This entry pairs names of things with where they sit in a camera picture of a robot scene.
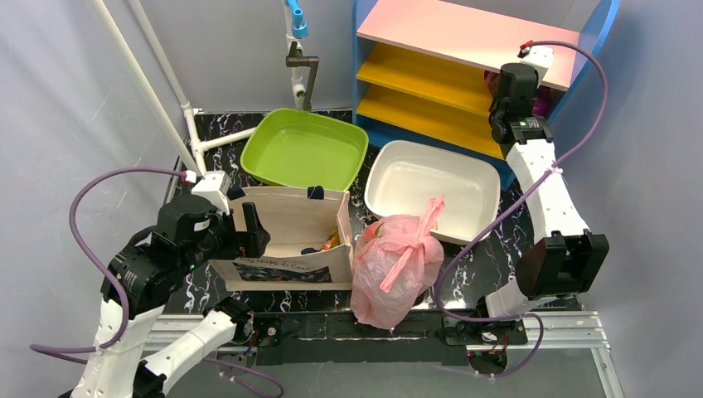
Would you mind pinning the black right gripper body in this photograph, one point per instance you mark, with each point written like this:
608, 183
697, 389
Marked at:
516, 80

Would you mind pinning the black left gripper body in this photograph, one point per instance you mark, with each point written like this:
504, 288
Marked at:
231, 231

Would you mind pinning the cream canvas tote bag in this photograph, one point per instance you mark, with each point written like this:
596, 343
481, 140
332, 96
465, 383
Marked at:
299, 221

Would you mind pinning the orange snack packet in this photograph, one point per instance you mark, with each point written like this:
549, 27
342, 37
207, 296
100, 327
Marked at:
332, 241

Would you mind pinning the pink plastic grocery bag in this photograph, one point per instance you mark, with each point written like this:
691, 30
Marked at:
396, 260

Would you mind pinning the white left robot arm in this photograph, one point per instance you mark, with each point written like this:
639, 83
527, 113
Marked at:
141, 279

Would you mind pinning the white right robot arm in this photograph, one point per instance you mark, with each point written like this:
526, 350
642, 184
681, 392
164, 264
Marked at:
566, 256

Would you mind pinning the purple snack packet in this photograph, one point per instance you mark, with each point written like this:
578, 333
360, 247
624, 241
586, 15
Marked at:
544, 97

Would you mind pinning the blue yellow pink shelf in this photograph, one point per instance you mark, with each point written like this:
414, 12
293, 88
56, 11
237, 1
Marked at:
421, 70

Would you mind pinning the green plastic tray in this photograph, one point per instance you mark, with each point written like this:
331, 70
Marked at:
295, 148

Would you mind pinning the white plastic tray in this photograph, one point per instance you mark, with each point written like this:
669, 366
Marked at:
406, 175

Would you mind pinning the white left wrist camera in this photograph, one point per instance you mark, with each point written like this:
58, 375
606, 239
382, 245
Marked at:
213, 186

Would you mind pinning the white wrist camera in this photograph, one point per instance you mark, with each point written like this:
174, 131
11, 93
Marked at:
539, 57
213, 186

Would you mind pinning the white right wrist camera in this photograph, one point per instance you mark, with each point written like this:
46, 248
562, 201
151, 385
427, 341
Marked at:
539, 57

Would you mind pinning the white pvc pipe frame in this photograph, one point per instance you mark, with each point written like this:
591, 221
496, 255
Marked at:
137, 43

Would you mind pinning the black metal base rail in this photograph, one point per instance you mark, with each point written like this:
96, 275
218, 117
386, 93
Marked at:
425, 335

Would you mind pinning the metal faucet bracket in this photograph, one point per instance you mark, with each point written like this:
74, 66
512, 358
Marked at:
304, 73

